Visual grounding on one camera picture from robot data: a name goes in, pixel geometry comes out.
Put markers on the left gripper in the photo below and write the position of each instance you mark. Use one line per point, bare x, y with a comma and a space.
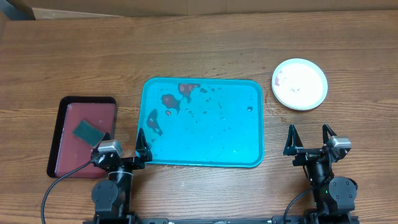
142, 150

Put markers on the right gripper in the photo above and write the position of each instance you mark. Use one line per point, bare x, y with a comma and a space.
307, 155

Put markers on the green scrubbing sponge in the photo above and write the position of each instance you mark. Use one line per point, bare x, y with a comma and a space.
88, 134

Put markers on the light blue rimmed plate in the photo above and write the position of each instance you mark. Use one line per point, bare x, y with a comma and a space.
299, 84

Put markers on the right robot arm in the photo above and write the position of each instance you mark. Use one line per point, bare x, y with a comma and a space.
333, 196

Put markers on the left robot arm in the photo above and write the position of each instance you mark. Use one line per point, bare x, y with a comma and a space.
112, 196

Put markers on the black tray with red water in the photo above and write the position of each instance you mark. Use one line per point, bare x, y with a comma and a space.
67, 151

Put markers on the blue plastic tray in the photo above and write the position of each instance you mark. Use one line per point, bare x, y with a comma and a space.
203, 122

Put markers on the cardboard box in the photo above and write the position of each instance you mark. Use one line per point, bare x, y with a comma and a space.
198, 7

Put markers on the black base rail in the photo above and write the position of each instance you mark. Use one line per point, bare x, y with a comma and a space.
273, 220

